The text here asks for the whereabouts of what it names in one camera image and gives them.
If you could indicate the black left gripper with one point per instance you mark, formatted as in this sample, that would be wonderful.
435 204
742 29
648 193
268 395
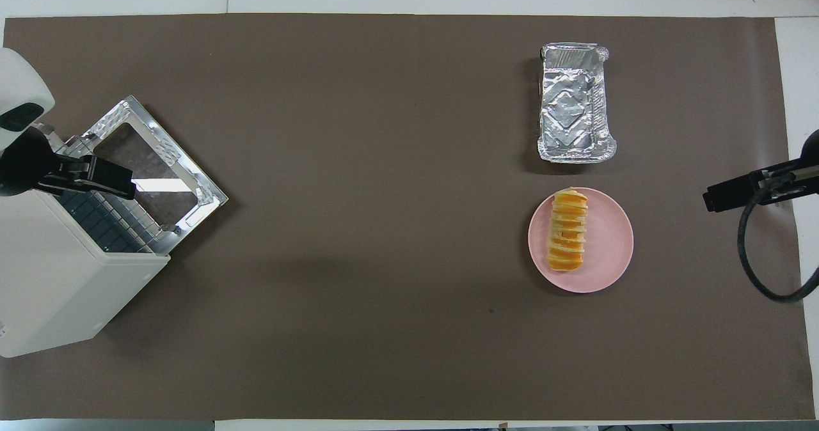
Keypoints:
22 162

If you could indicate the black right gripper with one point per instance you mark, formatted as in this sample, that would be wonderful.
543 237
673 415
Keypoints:
812 156

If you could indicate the sliced yellow bread loaf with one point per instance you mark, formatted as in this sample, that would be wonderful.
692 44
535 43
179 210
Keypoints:
566 233

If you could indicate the aluminium foil tray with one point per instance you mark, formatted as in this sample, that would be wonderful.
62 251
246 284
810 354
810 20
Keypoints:
572 111

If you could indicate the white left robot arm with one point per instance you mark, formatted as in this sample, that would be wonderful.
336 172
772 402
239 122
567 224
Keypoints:
19 79

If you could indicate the cream toaster oven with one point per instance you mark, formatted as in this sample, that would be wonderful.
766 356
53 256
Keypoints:
57 284

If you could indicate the silver glass oven door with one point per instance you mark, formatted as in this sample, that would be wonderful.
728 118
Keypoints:
192 181

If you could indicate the pink round plate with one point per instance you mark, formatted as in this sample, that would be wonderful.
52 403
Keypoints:
608 245

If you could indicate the brown paper table mat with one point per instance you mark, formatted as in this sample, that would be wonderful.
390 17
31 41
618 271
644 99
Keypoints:
384 226

